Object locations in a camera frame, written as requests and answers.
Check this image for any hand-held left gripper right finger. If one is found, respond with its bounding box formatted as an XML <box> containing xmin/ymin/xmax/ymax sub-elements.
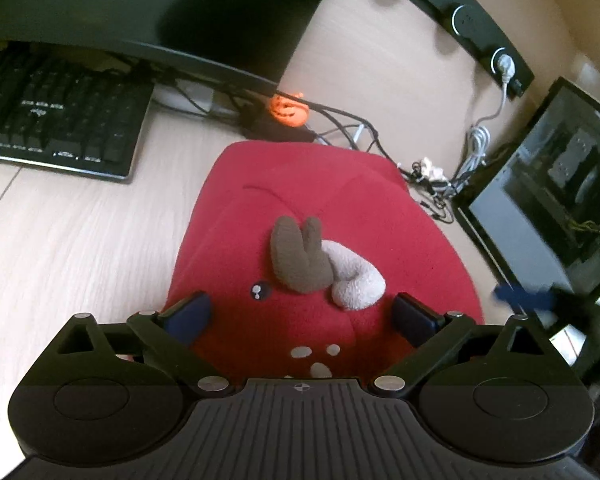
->
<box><xmin>372</xmin><ymin>292</ymin><xmax>551</xmax><ymax>400</ymax></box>

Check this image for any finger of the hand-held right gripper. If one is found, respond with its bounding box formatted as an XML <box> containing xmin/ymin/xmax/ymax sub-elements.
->
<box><xmin>493</xmin><ymin>283</ymin><xmax>557</xmax><ymax>312</ymax></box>

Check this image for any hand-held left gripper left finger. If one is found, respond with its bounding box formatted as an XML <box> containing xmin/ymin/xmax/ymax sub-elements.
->
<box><xmin>60</xmin><ymin>290</ymin><xmax>233</xmax><ymax>400</ymax></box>

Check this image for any red fleece garment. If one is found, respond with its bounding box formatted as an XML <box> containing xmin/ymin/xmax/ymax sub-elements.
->
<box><xmin>161</xmin><ymin>140</ymin><xmax>485</xmax><ymax>382</ymax></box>

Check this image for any black computer case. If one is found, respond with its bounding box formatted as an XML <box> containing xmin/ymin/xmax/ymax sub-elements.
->
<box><xmin>452</xmin><ymin>77</ymin><xmax>600</xmax><ymax>342</ymax></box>

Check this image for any crumpled white paper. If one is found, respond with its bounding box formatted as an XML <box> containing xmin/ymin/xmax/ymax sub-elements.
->
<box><xmin>412</xmin><ymin>157</ymin><xmax>449</xmax><ymax>181</ymax></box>

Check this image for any black adapter box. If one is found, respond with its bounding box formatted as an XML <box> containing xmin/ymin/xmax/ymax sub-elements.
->
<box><xmin>242</xmin><ymin>119</ymin><xmax>317</xmax><ymax>144</ymax></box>

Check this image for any orange pumpkin toy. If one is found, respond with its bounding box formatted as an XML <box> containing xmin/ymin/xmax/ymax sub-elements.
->
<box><xmin>268</xmin><ymin>92</ymin><xmax>311</xmax><ymax>128</ymax></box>

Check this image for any black keyboard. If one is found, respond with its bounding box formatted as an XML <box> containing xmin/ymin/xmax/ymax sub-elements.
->
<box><xmin>0</xmin><ymin>42</ymin><xmax>156</xmax><ymax>184</ymax></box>

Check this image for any black power strip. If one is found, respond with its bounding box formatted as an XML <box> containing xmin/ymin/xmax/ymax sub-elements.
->
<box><xmin>355</xmin><ymin>0</ymin><xmax>536</xmax><ymax>100</ymax></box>

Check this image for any black computer monitor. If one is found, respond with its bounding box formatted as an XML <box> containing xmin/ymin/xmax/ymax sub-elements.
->
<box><xmin>0</xmin><ymin>0</ymin><xmax>347</xmax><ymax>113</ymax></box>

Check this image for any white power cable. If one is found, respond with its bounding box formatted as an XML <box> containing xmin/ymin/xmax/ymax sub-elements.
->
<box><xmin>454</xmin><ymin>54</ymin><xmax>519</xmax><ymax>187</ymax></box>

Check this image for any black cable bundle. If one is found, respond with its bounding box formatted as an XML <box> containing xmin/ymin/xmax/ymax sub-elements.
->
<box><xmin>155</xmin><ymin>67</ymin><xmax>462</xmax><ymax>224</ymax></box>

